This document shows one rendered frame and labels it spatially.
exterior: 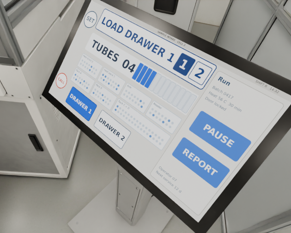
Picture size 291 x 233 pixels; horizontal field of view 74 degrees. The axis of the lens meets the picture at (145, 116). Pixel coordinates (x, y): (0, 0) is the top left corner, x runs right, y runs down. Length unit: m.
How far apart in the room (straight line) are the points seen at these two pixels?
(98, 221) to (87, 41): 1.08
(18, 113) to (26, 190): 0.71
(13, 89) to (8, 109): 0.15
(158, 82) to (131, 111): 0.09
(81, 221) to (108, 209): 0.17
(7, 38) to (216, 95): 0.60
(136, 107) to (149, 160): 0.11
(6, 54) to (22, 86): 0.13
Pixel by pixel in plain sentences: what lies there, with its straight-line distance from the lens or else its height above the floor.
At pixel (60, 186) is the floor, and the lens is 1.51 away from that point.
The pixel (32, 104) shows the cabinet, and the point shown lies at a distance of 0.89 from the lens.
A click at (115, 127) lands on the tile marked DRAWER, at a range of 0.44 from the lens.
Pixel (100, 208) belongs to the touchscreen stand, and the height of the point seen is 0.04.
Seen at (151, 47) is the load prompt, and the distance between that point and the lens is 0.43.
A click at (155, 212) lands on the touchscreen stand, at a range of 1.39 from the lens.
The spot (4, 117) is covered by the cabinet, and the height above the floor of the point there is 0.66.
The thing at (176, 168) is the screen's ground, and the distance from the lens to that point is 0.39.
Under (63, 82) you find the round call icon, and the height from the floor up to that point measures 1.01.
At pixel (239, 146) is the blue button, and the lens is 0.37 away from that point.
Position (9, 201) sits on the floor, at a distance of 1.58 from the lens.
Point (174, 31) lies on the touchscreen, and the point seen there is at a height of 1.19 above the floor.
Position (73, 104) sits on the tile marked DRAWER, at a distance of 0.52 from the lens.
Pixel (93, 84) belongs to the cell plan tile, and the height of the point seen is 1.05.
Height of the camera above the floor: 1.36
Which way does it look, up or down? 48 degrees down
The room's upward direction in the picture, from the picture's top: 11 degrees clockwise
